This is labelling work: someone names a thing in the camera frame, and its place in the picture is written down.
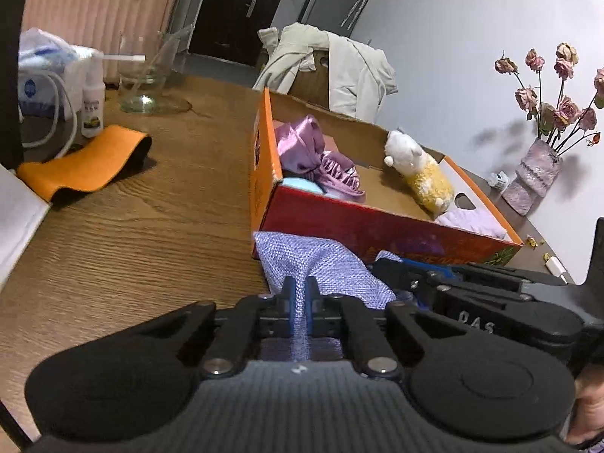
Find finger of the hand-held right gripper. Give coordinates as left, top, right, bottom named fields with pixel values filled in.
left=373, top=251, right=534, bottom=310
left=401, top=260, right=567, bottom=286

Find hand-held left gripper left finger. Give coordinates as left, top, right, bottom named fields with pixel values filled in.
left=137, top=277, right=299, bottom=379

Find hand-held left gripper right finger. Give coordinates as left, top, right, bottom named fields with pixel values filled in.
left=307, top=277, right=454, bottom=379

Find lilac woven cloth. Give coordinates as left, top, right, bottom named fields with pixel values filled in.
left=253, top=231, right=397, bottom=359

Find lavender fluffy cloth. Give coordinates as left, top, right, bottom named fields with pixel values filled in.
left=434, top=208, right=509, bottom=241

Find orange cardboard box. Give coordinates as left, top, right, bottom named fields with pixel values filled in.
left=250, top=87, right=524, bottom=265

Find yellow white plush toy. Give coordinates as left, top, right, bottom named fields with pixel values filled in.
left=383, top=129, right=456, bottom=220

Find blue plush toy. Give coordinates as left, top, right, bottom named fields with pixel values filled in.
left=282, top=177, right=341, bottom=199

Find purple satin bonnet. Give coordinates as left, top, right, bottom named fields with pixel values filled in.
left=275, top=114, right=366, bottom=203

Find person's right hand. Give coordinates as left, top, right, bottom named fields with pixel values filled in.
left=569, top=365, right=604, bottom=447

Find white charger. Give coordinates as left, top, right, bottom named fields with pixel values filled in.
left=542, top=254, right=574, bottom=279

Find pink textured vase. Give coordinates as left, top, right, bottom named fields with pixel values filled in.
left=501, top=138, right=563, bottom=215

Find dried pink roses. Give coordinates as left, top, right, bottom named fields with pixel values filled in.
left=495, top=42, right=604, bottom=154

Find beige jacket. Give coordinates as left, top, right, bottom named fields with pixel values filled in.
left=253, top=23, right=398, bottom=123

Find brown wooden chair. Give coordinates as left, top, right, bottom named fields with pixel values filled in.
left=288, top=49, right=331, bottom=109

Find orange neoprene sleeve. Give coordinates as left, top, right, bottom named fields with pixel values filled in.
left=16, top=125, right=153, bottom=203

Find glass beaker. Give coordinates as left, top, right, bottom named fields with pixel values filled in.
left=118, top=26, right=194, bottom=115

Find white spray bottle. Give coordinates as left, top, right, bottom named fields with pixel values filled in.
left=81, top=52, right=105, bottom=139

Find white folded umbrella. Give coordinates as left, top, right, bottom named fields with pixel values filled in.
left=341, top=0, right=378, bottom=29

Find white paper sheet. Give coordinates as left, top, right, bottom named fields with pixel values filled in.
left=0, top=165, right=50, bottom=288

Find grey refrigerator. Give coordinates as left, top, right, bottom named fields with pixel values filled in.
left=299, top=0, right=381, bottom=39

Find dark wooden door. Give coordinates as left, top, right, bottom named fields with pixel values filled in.
left=189, top=0, right=296, bottom=64

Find white blue plastic package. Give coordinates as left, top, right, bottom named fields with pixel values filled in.
left=18, top=28, right=102, bottom=119

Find pink suitcase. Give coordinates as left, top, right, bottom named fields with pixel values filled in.
left=21, top=0, right=182, bottom=83

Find black paper bag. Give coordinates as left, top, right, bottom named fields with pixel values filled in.
left=0, top=0, right=36, bottom=168

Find white cord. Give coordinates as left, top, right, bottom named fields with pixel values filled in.
left=19, top=73, right=79, bottom=149

